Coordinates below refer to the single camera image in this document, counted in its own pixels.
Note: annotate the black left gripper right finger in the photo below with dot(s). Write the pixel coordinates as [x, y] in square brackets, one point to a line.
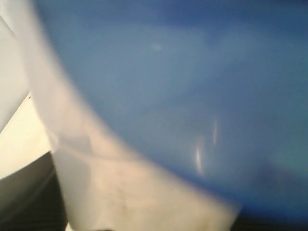
[247, 222]

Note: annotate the blue plastic lid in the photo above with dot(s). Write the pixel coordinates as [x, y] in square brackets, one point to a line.
[215, 91]

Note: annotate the white curtain backdrop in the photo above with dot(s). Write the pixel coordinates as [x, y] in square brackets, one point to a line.
[14, 86]

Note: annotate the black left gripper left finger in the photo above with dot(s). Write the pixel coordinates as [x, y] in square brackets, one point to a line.
[31, 200]

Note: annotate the clear plastic tall container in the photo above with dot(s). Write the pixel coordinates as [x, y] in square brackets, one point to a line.
[106, 186]

